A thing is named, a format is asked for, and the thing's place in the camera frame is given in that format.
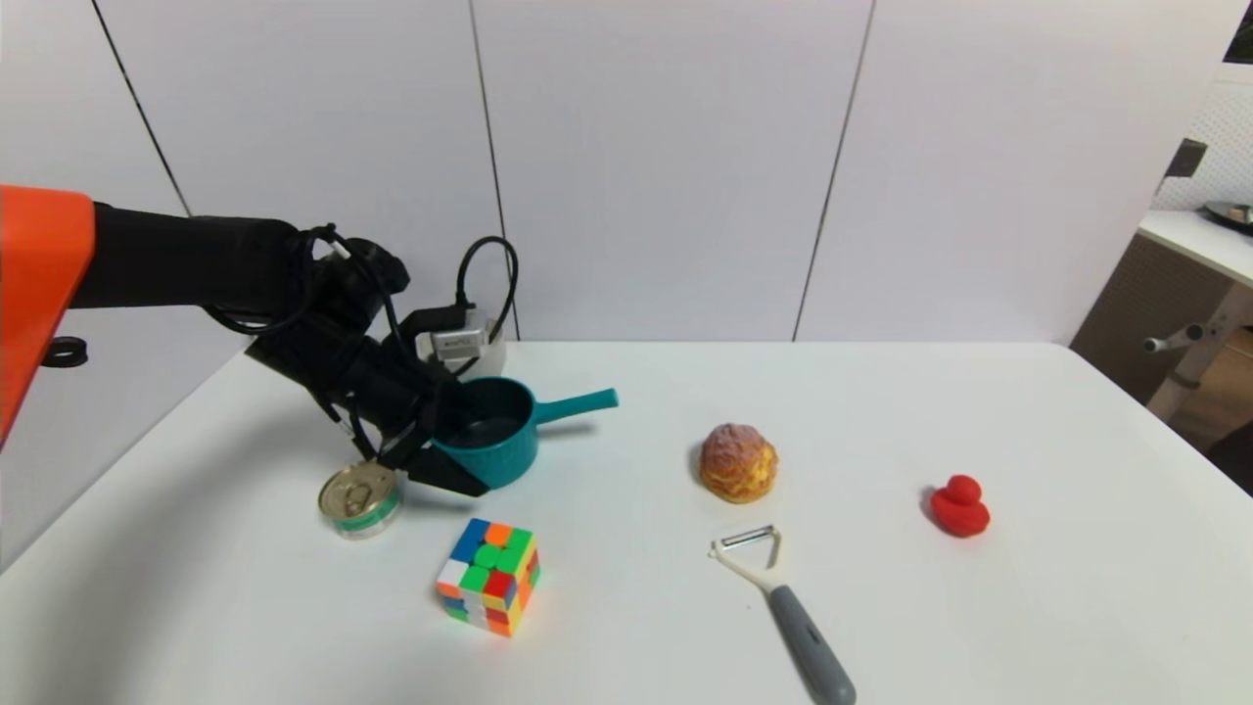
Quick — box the black camera cable loop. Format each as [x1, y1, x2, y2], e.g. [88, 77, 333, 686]
[454, 236, 521, 346]

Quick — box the white desk with leg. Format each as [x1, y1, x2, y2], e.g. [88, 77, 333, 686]
[1136, 210, 1253, 424]

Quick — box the white peeler with grey handle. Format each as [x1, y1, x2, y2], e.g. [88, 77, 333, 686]
[710, 525, 858, 705]

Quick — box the black wall-mounted box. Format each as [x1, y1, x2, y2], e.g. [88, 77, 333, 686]
[1163, 139, 1208, 180]

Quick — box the red rubber duck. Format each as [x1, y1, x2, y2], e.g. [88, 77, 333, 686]
[928, 475, 991, 539]

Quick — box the beige ceramic bowl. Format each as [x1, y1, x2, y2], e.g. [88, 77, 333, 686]
[416, 331, 508, 382]

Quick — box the teal saucepan with handle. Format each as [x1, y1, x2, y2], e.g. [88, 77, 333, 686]
[429, 378, 620, 492]

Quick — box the white pegboard panel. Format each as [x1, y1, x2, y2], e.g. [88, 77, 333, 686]
[1152, 80, 1253, 212]

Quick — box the tin can with pull tab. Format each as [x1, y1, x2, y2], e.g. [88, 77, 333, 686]
[318, 461, 403, 541]

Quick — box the white desk crank handle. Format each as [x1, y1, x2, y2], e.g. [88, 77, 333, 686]
[1142, 325, 1204, 354]

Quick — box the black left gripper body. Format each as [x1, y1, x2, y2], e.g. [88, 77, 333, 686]
[325, 336, 469, 471]

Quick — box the black object on floor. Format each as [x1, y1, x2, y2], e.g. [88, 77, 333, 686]
[1206, 421, 1253, 496]

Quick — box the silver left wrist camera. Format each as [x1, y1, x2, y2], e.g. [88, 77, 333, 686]
[401, 305, 489, 363]

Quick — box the golden cream puff bread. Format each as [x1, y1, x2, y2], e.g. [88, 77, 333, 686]
[699, 423, 780, 504]

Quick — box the black wrist cable bundle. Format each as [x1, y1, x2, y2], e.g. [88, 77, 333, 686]
[201, 223, 394, 339]

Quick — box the multicolour puzzle cube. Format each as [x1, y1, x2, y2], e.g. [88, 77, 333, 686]
[436, 518, 541, 637]

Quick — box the brown desk side panel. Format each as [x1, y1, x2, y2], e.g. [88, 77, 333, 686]
[1069, 233, 1228, 407]

